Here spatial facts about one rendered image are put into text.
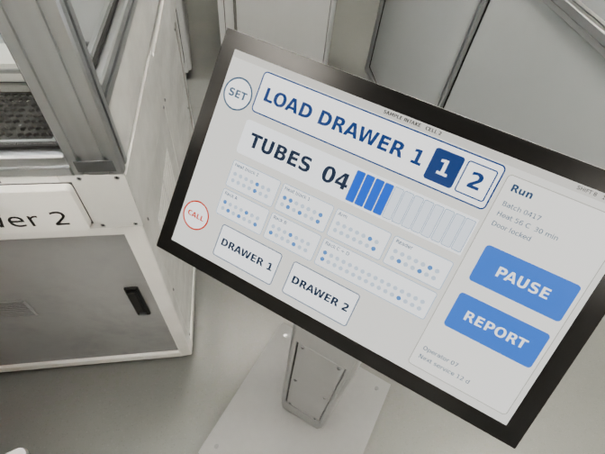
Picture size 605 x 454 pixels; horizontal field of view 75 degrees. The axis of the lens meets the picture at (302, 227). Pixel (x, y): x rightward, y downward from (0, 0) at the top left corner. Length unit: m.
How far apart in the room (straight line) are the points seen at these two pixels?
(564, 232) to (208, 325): 1.32
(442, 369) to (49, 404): 1.36
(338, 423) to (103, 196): 1.03
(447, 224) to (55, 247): 0.78
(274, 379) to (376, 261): 1.04
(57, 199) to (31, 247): 0.22
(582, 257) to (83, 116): 0.65
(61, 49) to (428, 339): 0.58
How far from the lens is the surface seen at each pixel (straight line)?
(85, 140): 0.71
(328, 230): 0.49
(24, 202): 0.82
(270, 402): 1.45
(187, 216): 0.57
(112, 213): 0.83
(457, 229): 0.47
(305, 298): 0.51
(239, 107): 0.53
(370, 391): 1.50
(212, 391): 1.51
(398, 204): 0.47
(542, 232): 0.48
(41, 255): 1.01
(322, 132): 0.49
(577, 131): 1.31
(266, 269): 0.52
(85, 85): 0.64
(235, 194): 0.53
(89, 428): 1.57
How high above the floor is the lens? 1.45
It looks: 52 degrees down
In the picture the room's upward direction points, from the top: 8 degrees clockwise
